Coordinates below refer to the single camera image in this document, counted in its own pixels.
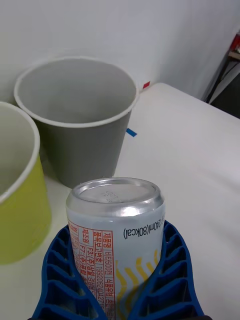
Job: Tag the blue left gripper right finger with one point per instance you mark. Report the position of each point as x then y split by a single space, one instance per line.
172 280

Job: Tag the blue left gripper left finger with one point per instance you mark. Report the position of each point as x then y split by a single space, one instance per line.
60 275

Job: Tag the orange and white drink can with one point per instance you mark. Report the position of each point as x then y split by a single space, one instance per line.
117 225

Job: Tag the yellow-green plastic waste bin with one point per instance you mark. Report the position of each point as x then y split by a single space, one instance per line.
25 212

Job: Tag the grey plastic waste bin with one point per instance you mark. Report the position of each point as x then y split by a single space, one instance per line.
82 150

